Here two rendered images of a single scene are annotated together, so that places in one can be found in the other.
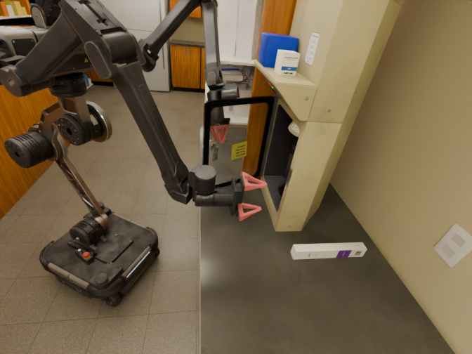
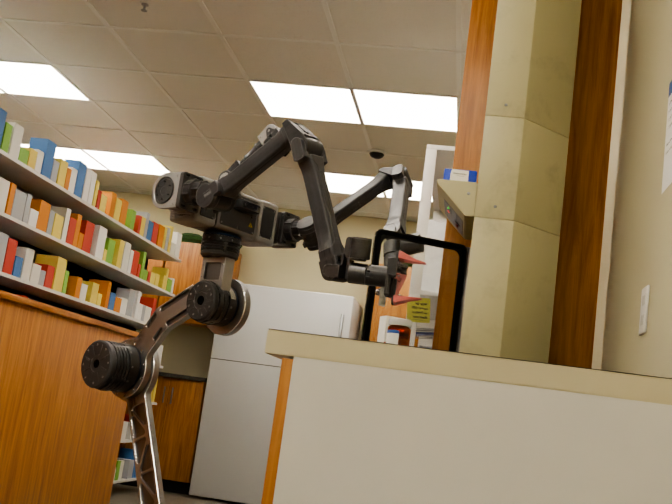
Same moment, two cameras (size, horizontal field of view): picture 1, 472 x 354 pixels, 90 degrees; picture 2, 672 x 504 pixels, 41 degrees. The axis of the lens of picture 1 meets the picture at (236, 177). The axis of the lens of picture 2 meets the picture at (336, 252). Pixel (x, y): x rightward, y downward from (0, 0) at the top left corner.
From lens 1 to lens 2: 2.06 m
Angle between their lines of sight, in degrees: 49
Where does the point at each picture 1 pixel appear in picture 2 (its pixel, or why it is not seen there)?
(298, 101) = (460, 195)
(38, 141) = (131, 352)
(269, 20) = not seen: hidden behind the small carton
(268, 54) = not seen: hidden behind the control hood
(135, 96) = (314, 175)
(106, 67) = (301, 151)
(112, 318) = not seen: outside the picture
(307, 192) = (492, 312)
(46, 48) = (254, 158)
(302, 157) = (475, 259)
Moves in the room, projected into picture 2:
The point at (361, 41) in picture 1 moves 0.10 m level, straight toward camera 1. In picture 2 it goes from (509, 147) to (491, 136)
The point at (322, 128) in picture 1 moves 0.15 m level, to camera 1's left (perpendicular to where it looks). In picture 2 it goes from (491, 224) to (439, 221)
